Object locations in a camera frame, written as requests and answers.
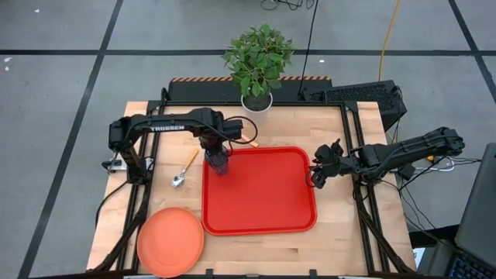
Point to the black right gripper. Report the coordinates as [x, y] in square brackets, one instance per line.
[333, 164]

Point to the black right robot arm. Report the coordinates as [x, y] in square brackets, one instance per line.
[407, 149]

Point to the black perforated computer case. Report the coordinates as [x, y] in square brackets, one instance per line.
[360, 95]

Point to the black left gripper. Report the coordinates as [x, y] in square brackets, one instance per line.
[214, 143]

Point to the orange round plate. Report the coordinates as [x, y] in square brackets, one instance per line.
[170, 242]

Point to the black mat with hazard stripe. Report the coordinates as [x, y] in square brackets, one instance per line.
[201, 91]

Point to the grey metal bracket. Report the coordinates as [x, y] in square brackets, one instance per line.
[116, 166]

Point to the white plant pot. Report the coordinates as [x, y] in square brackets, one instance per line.
[261, 111]

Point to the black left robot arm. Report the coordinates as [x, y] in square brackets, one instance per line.
[174, 122]

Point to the black metal table frame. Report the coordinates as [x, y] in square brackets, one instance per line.
[193, 103]

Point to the grey laptop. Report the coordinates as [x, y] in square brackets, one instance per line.
[480, 209]

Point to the green leafy plant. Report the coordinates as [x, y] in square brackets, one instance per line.
[255, 58]

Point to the red plastic tray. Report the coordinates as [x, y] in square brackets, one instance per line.
[263, 193]

